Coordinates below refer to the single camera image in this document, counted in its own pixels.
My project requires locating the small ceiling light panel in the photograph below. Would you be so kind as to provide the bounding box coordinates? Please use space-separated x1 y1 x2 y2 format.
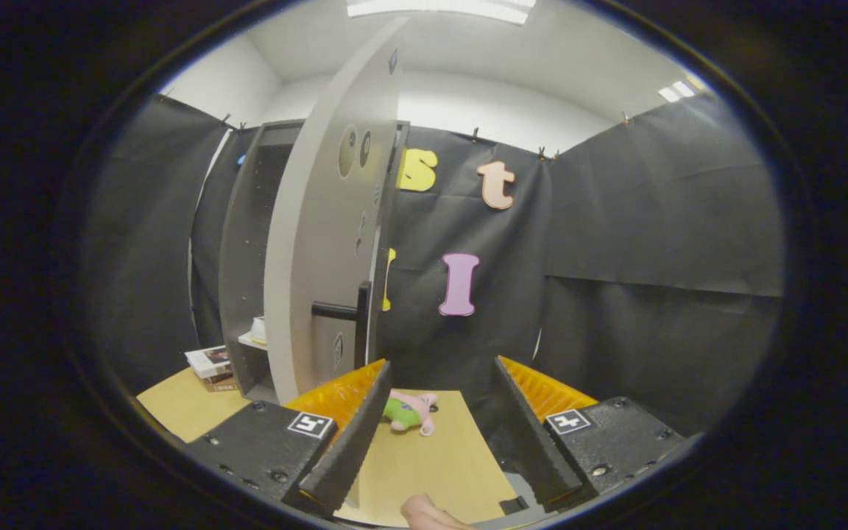
657 79 697 104

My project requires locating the white book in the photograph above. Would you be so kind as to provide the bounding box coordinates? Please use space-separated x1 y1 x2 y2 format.
185 344 232 379

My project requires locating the pink green plush toy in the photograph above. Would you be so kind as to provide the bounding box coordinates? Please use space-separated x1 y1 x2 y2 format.
384 390 439 437

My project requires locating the grey shoe cabinet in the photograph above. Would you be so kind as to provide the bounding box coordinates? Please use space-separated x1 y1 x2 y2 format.
218 119 410 404

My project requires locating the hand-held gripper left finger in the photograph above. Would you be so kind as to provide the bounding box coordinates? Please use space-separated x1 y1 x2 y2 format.
185 358 393 518

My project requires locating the large ceiling light panel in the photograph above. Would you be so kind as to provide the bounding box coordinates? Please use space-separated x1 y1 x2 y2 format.
347 0 537 25

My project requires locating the black cabinet door handle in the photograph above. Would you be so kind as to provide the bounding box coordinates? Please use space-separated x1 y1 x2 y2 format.
311 281 372 369

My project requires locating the black backdrop cloth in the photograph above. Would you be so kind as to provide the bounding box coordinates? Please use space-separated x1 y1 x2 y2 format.
82 92 789 442

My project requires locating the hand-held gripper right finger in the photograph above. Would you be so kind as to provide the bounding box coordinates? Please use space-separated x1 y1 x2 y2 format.
494 356 690 514

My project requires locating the grey shoe cabinet door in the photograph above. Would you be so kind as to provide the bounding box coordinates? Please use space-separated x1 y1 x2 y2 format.
264 16 410 406

